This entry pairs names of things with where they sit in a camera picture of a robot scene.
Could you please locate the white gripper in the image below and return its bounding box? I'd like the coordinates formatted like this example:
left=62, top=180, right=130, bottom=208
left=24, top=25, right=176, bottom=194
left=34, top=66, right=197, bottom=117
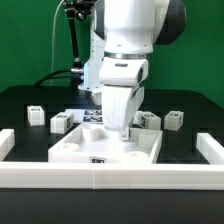
left=99, top=57, right=148, bottom=140

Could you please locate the white square tabletop part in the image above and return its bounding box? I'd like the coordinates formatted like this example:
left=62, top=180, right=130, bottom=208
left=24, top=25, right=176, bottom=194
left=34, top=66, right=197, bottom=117
left=48, top=124, right=162, bottom=165

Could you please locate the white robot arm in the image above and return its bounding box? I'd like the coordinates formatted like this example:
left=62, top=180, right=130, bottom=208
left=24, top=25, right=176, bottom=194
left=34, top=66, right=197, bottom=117
left=79, top=0, right=186, bottom=139

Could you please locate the AprilTag marker sheet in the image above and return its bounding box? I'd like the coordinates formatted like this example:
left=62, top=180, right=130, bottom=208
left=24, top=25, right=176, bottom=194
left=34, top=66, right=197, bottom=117
left=65, top=109, right=103, bottom=123

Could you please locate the white U-shaped obstacle fence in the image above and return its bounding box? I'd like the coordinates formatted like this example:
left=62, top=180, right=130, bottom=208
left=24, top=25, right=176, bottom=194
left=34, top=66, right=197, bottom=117
left=0, top=129, right=224, bottom=190

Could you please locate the black cable bundle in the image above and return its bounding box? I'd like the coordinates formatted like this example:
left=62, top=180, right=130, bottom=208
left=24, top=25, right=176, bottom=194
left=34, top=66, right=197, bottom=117
left=33, top=68, right=84, bottom=88

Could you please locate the grey thin cable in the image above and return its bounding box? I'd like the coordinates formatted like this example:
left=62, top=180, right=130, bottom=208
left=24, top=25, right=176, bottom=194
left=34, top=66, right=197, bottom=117
left=49, top=0, right=66, bottom=87

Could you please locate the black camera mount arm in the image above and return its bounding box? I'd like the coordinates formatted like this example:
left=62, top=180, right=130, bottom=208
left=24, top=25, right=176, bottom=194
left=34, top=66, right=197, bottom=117
left=63, top=0, right=96, bottom=84

